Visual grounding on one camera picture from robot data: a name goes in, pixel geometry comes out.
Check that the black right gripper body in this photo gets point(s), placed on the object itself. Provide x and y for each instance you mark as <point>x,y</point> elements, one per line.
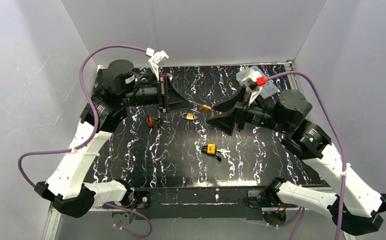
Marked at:
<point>240,114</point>

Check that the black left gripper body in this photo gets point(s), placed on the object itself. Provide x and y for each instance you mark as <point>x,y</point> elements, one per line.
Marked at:
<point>161,96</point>

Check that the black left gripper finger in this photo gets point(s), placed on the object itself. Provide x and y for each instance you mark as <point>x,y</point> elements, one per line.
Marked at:
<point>172,94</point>
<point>177,106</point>

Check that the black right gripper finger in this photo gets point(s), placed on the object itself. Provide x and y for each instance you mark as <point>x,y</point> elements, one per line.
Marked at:
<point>226,122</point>
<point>231,102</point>

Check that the small brass padlock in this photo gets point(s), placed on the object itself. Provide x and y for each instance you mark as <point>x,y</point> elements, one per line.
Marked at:
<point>189,116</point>

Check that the black head keys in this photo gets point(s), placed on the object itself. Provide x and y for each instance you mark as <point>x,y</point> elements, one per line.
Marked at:
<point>160,122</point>

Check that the long shackle orange padlock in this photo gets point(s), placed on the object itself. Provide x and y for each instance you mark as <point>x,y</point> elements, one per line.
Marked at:
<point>200,108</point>

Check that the yellow padlock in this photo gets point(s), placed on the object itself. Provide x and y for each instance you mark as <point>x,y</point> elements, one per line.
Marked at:
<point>210,150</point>

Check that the orange black padlock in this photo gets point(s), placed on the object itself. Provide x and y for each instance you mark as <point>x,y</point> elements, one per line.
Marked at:
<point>150,121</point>

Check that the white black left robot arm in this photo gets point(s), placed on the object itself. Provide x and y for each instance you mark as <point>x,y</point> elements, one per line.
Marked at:
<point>121,89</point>

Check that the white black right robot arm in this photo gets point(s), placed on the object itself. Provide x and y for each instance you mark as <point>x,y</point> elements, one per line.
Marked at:
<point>353,206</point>

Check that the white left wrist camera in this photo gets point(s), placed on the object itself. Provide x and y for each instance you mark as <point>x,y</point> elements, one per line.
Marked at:
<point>155,59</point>

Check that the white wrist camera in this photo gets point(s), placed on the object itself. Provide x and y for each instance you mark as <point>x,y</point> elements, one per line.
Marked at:
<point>253,80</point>
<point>155,59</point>

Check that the silver keys on ring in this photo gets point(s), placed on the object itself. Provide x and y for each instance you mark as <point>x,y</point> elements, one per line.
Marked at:
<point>223,151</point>

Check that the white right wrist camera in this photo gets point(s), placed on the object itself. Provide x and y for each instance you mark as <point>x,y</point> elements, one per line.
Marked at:
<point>253,80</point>

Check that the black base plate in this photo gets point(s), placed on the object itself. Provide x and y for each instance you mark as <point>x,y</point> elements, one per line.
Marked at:
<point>201,202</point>

